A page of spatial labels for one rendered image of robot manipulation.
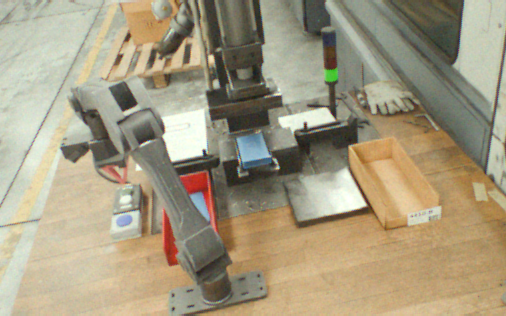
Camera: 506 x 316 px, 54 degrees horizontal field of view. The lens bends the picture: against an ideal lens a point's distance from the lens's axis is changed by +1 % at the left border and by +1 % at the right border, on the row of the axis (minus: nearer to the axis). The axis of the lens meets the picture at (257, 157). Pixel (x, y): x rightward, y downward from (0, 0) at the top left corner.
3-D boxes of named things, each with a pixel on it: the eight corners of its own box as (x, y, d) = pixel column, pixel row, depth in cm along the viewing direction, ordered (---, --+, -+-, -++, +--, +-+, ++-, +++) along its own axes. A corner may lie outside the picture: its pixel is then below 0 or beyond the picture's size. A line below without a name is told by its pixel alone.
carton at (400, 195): (384, 233, 110) (385, 207, 106) (349, 169, 131) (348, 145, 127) (440, 221, 111) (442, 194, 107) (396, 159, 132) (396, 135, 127)
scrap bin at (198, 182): (169, 267, 110) (162, 247, 107) (167, 197, 131) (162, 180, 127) (221, 255, 111) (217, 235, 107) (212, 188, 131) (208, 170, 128)
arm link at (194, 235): (189, 271, 98) (110, 125, 96) (217, 253, 101) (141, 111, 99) (198, 273, 92) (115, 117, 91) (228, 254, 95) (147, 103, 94)
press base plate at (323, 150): (155, 243, 122) (152, 234, 120) (156, 138, 163) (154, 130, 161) (409, 187, 125) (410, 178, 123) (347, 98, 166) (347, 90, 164)
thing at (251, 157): (244, 171, 121) (242, 161, 119) (236, 139, 134) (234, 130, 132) (272, 165, 121) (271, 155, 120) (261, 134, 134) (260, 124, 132)
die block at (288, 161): (227, 187, 131) (222, 164, 127) (223, 166, 139) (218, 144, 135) (301, 171, 132) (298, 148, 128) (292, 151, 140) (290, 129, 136)
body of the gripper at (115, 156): (98, 171, 119) (87, 145, 115) (103, 148, 127) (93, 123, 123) (125, 165, 119) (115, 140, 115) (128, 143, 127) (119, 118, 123)
